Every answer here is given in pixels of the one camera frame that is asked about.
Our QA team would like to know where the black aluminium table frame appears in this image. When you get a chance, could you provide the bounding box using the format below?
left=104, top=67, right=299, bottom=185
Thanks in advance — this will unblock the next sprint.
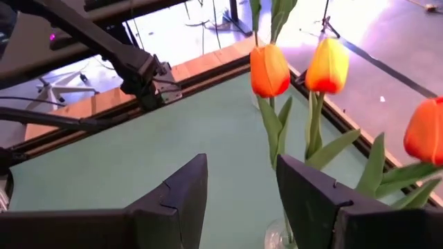
left=0, top=62, right=443, bottom=210

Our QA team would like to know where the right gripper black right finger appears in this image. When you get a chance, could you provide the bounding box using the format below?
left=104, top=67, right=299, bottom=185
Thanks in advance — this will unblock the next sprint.
left=275, top=154, right=443, bottom=249

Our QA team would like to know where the black tripod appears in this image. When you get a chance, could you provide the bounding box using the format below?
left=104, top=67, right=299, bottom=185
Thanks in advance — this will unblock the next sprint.
left=320, top=0, right=343, bottom=39

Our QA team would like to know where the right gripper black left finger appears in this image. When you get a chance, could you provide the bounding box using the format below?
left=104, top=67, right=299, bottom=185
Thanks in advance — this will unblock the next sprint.
left=0, top=154, right=209, bottom=249

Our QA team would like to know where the ribbed clear glass vase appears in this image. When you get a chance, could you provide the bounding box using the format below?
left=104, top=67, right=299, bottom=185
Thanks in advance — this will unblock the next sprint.
left=264, top=217, right=299, bottom=249

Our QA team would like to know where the white chair star base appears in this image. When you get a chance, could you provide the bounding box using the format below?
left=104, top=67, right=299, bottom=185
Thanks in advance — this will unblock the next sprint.
left=35, top=71, right=100, bottom=112

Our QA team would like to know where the white aluminium bracket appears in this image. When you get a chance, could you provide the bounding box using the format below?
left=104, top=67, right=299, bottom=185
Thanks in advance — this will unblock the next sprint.
left=0, top=172, right=10, bottom=212

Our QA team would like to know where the yellow orange artificial tulip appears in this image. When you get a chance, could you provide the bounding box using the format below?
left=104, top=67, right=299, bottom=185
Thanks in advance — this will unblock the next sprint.
left=303, top=37, right=362, bottom=172

